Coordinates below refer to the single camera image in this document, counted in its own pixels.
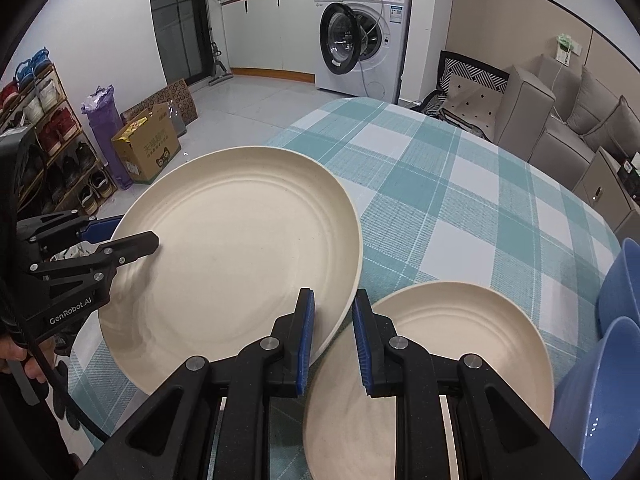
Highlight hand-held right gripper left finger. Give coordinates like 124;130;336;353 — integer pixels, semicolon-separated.
75;287;317;480

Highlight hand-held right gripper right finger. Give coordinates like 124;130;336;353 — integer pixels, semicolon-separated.
351;290;593;480

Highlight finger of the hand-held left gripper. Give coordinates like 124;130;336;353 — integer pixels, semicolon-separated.
30;231;160;301
17;212;126;247

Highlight large cream plate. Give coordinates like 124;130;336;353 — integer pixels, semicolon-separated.
97;146;364;397

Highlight dark blue bowl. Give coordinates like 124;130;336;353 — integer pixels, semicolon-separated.
595;237;640;331
552;316;640;480

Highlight person's left hand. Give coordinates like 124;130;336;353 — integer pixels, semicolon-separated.
0;337;48;383

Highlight cardboard box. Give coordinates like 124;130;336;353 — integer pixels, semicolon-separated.
111;102;182;184

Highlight purple bag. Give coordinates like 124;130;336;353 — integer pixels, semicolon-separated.
81;85;133;191

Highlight shoe rack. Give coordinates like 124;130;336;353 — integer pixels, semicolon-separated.
0;47;118;221

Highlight patterned brown cardboard sheet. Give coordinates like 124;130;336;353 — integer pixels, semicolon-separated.
121;79;199;133

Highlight black glass door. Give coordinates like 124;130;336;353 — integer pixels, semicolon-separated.
147;0;210;86

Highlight white lower kitchen cabinets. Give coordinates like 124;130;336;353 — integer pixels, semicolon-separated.
221;0;317;83

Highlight chair with patterned cushion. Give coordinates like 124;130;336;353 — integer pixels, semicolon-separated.
417;50;511;141

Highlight beige side cabinet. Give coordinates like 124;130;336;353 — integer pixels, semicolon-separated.
572;146;640;233

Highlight white washing machine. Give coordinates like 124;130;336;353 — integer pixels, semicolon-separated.
314;0;413;98

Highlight grey sofa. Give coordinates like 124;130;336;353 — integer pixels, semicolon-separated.
492;62;640;196

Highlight black box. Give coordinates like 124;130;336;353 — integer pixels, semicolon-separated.
617;157;640;186

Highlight grey sofa cushion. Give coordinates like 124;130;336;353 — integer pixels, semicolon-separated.
567;65;626;133
582;95;640;161

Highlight black braided cable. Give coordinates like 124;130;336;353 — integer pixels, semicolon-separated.
0;280;113;443

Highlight wall socket with charger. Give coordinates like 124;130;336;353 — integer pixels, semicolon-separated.
552;34;583;66

